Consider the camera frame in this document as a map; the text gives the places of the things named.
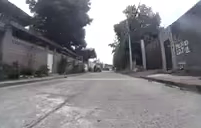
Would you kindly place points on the dark grey wall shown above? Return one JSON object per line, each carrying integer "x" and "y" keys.
{"x": 191, "y": 43}

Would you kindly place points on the grey concrete sidewalk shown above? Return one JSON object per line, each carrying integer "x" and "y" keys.
{"x": 21, "y": 81}

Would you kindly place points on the raised concrete kerb sidewalk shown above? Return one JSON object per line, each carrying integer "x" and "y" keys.
{"x": 181, "y": 81}

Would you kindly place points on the grey concrete wall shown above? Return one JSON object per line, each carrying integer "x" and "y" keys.
{"x": 24, "y": 53}

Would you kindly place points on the grey concrete road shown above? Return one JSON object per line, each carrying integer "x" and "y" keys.
{"x": 104, "y": 103}

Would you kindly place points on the vehicle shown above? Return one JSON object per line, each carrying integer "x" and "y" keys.
{"x": 97, "y": 67}

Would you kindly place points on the thin utility pole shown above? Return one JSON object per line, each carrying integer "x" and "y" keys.
{"x": 130, "y": 50}

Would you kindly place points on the building with flat canopy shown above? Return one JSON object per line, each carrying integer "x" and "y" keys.
{"x": 88, "y": 55}

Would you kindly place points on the group of trees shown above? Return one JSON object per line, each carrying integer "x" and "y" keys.
{"x": 139, "y": 23}

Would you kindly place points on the fence with concrete pillars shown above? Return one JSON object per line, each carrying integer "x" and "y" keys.
{"x": 154, "y": 51}

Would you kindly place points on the row of low bushes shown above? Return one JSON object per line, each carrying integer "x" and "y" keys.
{"x": 11, "y": 70}

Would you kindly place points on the large dark tree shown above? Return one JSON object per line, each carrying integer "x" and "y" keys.
{"x": 63, "y": 21}

